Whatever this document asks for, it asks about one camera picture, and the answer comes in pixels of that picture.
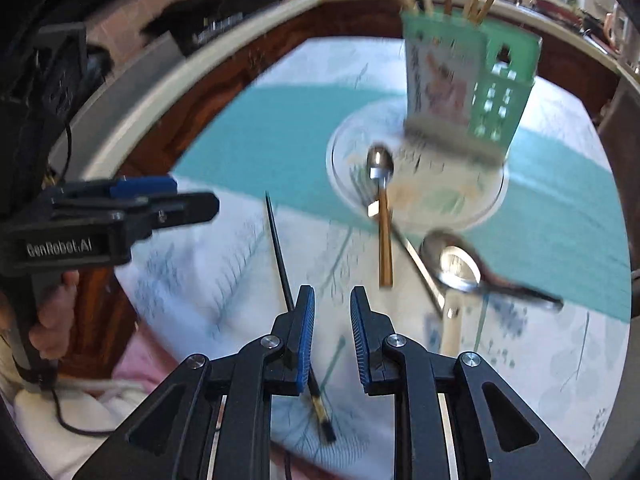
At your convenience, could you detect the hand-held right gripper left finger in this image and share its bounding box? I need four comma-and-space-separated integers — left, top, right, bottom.
71, 285, 317, 480

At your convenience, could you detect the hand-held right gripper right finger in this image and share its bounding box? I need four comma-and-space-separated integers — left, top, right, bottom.
349, 285, 592, 480

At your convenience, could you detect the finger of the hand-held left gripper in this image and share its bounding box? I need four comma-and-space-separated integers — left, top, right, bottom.
124, 191, 221, 242
49, 175, 179, 202

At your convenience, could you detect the steel fork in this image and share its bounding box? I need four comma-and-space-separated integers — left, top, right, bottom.
352, 167, 446, 318

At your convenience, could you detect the black chopstick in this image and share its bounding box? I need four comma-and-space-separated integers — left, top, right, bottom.
265, 190, 337, 445

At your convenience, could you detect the small spoon gold handle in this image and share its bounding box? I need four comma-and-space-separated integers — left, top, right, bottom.
366, 145, 396, 290

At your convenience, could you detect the large steel spoon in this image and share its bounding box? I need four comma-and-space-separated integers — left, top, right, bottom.
421, 230, 565, 311

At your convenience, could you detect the green plastic utensil holder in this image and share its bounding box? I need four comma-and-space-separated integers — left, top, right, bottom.
402, 7, 543, 163

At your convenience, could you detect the person's left hand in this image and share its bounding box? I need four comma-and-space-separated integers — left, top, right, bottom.
28, 268, 81, 362

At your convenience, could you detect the leaf print tablecloth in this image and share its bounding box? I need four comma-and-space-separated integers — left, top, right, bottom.
115, 35, 632, 480

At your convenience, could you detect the pink cloth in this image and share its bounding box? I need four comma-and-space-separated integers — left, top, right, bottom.
112, 320, 186, 396

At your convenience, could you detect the round white placemat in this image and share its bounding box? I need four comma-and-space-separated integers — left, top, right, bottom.
326, 97, 510, 233

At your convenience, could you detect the black gas stove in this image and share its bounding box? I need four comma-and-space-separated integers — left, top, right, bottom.
170, 0, 288, 51

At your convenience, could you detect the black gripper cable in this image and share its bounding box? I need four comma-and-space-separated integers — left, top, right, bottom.
49, 387, 121, 436

